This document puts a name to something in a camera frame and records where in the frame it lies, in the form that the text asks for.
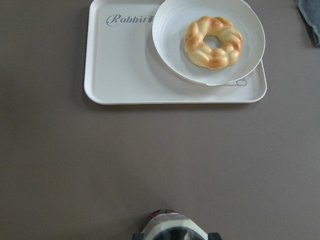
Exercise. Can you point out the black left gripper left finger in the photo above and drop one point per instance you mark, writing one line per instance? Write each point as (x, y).
(138, 236)

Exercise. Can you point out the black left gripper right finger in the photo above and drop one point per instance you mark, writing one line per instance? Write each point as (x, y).
(214, 236)

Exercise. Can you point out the red tea bottle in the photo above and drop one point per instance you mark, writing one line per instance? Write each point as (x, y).
(166, 224)

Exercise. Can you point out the white rabbit tray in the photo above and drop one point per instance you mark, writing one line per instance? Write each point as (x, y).
(122, 64)

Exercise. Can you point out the white plate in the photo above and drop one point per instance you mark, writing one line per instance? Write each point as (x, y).
(172, 20)

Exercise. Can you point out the grey cloth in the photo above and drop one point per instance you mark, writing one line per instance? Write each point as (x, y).
(310, 9)

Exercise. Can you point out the braided ring bread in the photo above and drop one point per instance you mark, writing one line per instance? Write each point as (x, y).
(213, 42)

